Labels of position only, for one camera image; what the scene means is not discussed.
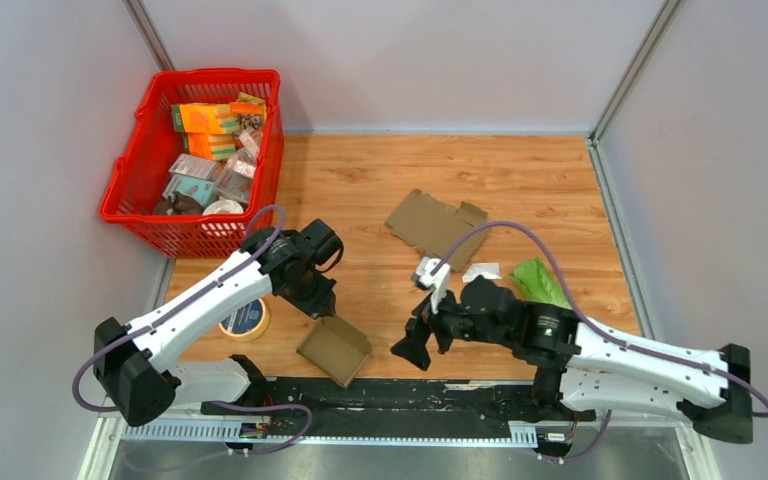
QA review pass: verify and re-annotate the grey packet in basket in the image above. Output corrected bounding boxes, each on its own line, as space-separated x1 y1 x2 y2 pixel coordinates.
168 153 220 181

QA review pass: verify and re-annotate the white tape roll in basket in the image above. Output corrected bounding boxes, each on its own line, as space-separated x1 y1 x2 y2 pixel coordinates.
202 199 245 216

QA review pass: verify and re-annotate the clear packet in basket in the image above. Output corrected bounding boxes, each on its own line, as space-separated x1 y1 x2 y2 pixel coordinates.
214 150 257 205

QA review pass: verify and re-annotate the orange green box lower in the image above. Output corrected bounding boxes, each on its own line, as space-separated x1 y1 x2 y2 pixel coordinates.
182 133 238 161

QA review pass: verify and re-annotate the small white plastic packet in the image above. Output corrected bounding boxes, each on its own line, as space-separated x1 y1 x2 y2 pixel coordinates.
462 262 502 283

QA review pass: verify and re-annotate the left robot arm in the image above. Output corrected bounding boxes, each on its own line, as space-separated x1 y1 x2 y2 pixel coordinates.
91 219 344 427

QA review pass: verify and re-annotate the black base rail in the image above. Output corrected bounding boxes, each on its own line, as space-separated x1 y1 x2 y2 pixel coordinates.
118 376 597 458

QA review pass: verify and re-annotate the red plastic shopping basket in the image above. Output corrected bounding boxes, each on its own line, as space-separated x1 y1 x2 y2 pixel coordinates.
99 68 285 259

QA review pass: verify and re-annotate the orange green box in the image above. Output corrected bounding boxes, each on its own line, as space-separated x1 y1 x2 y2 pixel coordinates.
171 103 241 135
182 133 238 161

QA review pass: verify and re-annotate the colourful snack packet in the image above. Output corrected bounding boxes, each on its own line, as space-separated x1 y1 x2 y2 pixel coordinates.
229 92 268 131

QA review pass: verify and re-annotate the cardboard box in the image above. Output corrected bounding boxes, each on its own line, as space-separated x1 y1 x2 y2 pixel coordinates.
296 316 373 388
385 189 488 259

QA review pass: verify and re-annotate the green napa cabbage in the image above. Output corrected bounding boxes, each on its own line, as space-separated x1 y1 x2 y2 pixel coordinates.
511 257 571 309

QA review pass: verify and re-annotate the orange green box upper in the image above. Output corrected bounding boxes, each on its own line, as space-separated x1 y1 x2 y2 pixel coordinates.
171 103 241 135

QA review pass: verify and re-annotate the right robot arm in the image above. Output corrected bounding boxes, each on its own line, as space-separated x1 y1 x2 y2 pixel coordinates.
391 278 754 444

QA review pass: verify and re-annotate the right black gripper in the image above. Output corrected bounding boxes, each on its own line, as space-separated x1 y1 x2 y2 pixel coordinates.
390 279 510 371

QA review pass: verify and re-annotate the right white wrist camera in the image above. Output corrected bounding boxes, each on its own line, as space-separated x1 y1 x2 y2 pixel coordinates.
411 257 451 314

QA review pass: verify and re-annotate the teal box in basket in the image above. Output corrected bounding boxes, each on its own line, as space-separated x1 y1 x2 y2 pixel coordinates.
162 174 218 207

